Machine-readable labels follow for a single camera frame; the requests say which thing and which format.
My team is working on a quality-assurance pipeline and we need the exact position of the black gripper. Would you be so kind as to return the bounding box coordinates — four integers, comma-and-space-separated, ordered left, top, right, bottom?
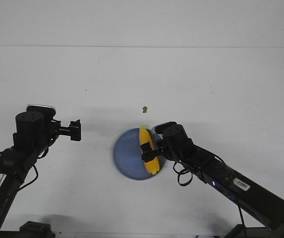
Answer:
141, 139, 167, 163
51, 119, 81, 141

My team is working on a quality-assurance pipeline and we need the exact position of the yellow corn cob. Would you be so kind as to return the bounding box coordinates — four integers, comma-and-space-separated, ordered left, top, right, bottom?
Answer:
139, 125, 160, 175

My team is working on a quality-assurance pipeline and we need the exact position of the blue round plate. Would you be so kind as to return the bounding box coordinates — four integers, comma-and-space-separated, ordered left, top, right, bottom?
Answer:
113, 128, 153, 180

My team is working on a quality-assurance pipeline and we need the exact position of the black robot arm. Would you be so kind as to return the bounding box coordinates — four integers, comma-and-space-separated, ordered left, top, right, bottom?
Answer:
0, 108, 81, 229
141, 121, 284, 238

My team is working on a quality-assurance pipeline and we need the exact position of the small brown table chip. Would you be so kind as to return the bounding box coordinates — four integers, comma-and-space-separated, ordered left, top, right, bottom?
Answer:
142, 106, 148, 114

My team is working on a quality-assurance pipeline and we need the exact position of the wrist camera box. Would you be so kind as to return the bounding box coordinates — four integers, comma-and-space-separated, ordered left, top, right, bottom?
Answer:
26, 104, 56, 117
151, 121, 177, 134

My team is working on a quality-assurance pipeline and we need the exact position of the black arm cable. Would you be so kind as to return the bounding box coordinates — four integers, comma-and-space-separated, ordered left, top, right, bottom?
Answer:
0, 148, 50, 191
173, 161, 194, 187

